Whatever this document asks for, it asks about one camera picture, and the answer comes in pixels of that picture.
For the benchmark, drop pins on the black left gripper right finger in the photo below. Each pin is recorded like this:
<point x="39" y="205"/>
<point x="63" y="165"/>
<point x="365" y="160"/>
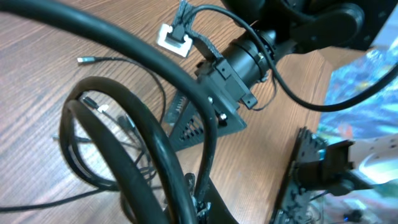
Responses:
<point x="294" y="194"/>

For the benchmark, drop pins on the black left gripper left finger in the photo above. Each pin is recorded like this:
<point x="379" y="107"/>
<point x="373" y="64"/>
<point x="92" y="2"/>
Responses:
<point x="212" y="209"/>

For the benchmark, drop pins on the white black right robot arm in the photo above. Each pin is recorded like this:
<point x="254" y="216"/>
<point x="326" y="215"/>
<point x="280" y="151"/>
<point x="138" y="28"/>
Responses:
<point x="272" y="30"/>

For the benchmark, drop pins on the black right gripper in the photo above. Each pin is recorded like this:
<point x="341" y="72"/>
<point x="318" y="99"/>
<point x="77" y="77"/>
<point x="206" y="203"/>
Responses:
<point x="228" y="81"/>

